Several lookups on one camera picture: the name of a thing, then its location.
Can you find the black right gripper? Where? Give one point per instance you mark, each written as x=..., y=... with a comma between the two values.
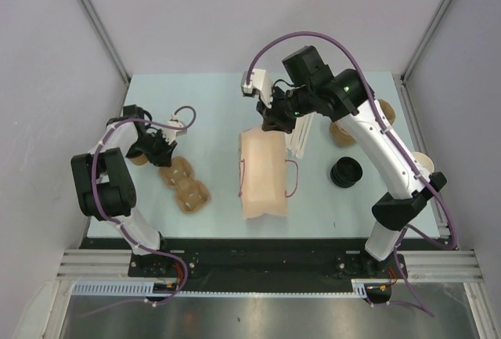
x=272, y=120

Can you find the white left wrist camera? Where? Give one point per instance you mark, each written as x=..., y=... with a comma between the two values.
x=174, y=127

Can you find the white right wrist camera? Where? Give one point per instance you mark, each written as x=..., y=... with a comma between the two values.
x=258, y=82

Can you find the left aluminium frame post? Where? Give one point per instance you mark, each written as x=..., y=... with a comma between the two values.
x=104, y=39

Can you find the brown paper cup stack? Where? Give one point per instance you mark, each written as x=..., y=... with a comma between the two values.
x=423, y=161

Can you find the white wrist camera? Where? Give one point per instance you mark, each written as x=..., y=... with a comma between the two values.
x=258, y=82
x=174, y=127

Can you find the pink paper gift bag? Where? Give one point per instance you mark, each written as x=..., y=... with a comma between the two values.
x=263, y=173

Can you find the aluminium frame post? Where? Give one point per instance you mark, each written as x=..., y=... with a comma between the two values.
x=432, y=27
x=104, y=39

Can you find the brown pulp cup carrier stack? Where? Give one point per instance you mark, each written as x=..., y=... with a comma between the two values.
x=344, y=139

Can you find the right aluminium frame post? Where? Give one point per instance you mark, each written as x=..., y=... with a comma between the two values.
x=432, y=27

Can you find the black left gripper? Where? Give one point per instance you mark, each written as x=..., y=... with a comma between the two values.
x=163, y=158

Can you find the black cup lid stack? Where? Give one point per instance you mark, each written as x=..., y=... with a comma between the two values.
x=346, y=172

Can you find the white wrapped straws bundle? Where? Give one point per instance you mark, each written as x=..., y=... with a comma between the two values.
x=296, y=141

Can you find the single brown pulp cup carrier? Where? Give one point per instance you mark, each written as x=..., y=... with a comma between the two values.
x=190, y=194

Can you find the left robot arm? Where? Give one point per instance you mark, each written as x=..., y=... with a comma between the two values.
x=104, y=186

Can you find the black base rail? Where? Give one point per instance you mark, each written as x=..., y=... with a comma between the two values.
x=255, y=266

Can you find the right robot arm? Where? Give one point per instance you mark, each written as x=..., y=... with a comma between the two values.
x=348, y=99

